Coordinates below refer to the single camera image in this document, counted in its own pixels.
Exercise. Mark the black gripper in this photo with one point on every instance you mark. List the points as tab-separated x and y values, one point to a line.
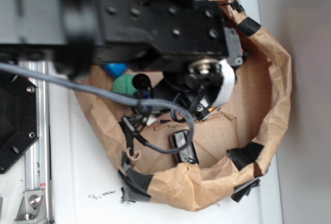
187	40

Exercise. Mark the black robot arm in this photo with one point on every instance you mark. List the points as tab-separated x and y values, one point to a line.
64	30

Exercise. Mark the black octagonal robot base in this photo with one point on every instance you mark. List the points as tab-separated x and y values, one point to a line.
19	125

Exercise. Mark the blue bowling pin toy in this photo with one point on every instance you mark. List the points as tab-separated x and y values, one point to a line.
115	70

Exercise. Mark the green textured ball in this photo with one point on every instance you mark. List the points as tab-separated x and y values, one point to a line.
124	85

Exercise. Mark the brown paper bag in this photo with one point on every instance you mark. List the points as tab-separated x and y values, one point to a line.
234	146

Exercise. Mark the aluminium extrusion rail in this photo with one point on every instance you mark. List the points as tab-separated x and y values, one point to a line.
37	157

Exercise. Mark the silver corner bracket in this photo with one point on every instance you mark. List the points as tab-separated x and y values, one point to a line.
32	208

